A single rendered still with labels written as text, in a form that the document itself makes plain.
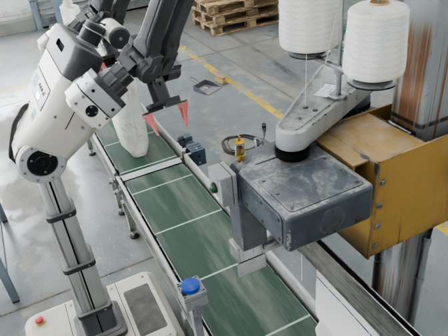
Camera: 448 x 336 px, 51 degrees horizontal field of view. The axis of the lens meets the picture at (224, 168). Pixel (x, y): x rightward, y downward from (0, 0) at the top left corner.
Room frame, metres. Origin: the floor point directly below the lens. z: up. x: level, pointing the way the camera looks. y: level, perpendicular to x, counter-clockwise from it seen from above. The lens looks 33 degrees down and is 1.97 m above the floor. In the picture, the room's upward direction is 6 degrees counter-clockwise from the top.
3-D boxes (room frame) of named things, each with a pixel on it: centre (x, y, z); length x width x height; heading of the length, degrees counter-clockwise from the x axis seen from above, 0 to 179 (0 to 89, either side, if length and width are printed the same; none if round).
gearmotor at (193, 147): (2.83, 0.23, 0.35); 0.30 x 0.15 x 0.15; 23
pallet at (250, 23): (7.06, -0.47, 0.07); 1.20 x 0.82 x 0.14; 111
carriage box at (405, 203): (1.10, -0.47, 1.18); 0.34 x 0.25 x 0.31; 113
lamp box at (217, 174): (0.99, 0.01, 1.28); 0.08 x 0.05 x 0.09; 23
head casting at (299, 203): (0.94, -0.17, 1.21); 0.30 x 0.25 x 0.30; 23
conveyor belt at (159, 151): (3.60, 0.90, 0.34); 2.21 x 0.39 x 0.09; 23
